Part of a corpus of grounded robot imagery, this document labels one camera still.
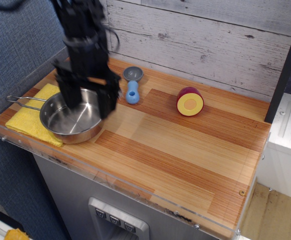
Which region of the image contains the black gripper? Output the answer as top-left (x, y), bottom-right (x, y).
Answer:
top-left (53, 35), bottom-right (120, 119)

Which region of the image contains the stainless steel pot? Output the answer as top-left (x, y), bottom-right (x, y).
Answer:
top-left (6, 87), bottom-right (104, 145)

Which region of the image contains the blue and grey toy spoon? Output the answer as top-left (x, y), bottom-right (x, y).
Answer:
top-left (123, 66), bottom-right (144, 105)

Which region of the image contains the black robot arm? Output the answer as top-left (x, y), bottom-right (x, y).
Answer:
top-left (52, 0), bottom-right (121, 119)

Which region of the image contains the yellow object bottom left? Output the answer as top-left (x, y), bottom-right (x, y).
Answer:
top-left (4, 228), bottom-right (30, 240)

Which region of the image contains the yellow cloth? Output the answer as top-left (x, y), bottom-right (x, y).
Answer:
top-left (4, 83), bottom-right (65, 148)

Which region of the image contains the red and yellow toy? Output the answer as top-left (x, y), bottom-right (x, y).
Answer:
top-left (176, 86), bottom-right (205, 117)

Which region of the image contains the grey cabinet with dispenser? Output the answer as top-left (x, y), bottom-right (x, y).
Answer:
top-left (34, 155), bottom-right (214, 240)

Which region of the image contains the white appliance at right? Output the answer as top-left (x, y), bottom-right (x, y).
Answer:
top-left (256, 93), bottom-right (291, 197)

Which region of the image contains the black right frame post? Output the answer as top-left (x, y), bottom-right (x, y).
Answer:
top-left (264, 45), bottom-right (291, 124)

